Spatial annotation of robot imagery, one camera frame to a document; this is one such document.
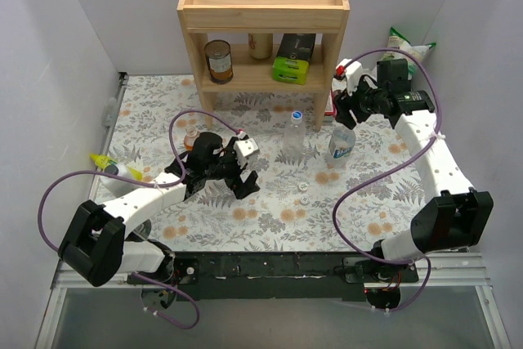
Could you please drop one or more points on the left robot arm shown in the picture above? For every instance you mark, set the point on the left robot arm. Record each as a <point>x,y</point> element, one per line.
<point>102,239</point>

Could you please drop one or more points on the blue label water bottle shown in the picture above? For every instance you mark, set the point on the blue label water bottle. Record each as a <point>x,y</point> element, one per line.
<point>341,144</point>

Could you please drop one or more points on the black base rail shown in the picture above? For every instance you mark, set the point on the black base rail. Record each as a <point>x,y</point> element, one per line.
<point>287,275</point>

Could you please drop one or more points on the wooden shelf rack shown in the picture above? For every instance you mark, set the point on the wooden shelf rack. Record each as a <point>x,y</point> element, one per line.
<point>199,18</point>

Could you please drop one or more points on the green chips bag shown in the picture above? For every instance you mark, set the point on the green chips bag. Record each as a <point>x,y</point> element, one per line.
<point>398,41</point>

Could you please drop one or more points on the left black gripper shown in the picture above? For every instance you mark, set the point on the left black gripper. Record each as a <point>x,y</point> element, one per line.
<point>234,174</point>

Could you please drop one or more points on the brown tin can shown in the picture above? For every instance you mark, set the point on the brown tin can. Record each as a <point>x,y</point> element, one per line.
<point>219,62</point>

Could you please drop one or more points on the black box on shelf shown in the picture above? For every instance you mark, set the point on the black box on shelf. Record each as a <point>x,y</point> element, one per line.
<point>297,46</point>

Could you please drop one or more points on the clear plastic bottle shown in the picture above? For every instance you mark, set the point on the clear plastic bottle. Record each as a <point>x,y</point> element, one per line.
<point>294,136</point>

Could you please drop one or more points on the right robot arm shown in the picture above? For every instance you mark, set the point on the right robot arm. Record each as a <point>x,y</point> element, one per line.
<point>455,214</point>

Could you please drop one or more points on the orange drink bottle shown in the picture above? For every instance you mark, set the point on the orange drink bottle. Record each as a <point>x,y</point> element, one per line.
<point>189,139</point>

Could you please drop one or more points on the blue white bottle cap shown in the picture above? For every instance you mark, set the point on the blue white bottle cap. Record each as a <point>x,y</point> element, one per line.
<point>296,116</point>

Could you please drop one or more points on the cream cylindrical jar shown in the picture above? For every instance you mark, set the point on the cream cylindrical jar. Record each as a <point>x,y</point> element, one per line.
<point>260,46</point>

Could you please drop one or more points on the dark red snack bar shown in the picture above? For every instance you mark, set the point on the dark red snack bar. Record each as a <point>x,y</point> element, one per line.
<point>330,110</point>

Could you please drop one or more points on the yellow squeeze bottle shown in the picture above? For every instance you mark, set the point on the yellow squeeze bottle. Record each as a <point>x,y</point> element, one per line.
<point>104,161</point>

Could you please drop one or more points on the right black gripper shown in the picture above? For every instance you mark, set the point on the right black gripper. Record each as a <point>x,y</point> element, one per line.
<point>351,104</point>

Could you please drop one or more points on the floral patterned table mat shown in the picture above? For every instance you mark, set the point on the floral patterned table mat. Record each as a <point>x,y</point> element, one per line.
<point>368,199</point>

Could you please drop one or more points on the green wipes pack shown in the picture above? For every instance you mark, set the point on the green wipes pack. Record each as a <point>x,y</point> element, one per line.
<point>288,70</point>

